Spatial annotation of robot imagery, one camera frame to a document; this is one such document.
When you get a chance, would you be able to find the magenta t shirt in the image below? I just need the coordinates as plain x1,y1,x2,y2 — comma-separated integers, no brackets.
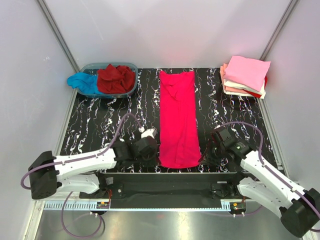
159,71,202,169

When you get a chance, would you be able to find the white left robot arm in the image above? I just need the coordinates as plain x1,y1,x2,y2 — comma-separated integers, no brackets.
28,136,158,200

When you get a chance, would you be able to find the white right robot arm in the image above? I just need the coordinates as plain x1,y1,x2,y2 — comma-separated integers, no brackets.
205,126,320,238

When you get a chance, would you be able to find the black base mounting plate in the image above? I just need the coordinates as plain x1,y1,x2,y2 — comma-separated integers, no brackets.
79,172,243,211

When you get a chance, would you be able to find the black marble pattern mat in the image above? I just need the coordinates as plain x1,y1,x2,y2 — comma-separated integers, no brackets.
60,67,277,166

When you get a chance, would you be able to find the folded red t shirt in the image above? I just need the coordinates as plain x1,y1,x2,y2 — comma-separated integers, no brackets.
245,76,268,99

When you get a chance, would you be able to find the folded white t shirt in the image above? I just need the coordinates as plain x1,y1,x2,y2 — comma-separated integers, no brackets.
224,79,256,92

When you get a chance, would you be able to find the dark red t shirt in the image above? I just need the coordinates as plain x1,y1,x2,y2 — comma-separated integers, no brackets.
97,64,136,95

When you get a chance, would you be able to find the folded pink t shirt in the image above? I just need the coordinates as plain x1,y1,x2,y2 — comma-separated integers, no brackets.
225,55,271,91

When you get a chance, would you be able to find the folded salmon t shirt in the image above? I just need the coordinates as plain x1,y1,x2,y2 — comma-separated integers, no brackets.
219,63,252,97

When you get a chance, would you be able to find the cyan blue t shirt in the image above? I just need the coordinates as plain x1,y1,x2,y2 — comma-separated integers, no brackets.
67,72,104,95

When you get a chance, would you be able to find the blue plastic basket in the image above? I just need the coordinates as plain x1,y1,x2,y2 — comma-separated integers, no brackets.
76,62,138,99

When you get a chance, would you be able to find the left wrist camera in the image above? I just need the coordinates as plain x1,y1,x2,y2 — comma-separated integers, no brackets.
138,126,157,139

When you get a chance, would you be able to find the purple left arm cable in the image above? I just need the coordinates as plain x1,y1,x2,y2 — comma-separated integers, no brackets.
21,112,143,238

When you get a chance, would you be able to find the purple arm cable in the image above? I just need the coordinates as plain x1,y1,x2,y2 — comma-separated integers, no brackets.
21,112,143,238
212,121,320,232

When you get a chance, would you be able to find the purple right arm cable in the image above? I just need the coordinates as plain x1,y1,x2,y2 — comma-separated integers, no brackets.
212,121,320,232

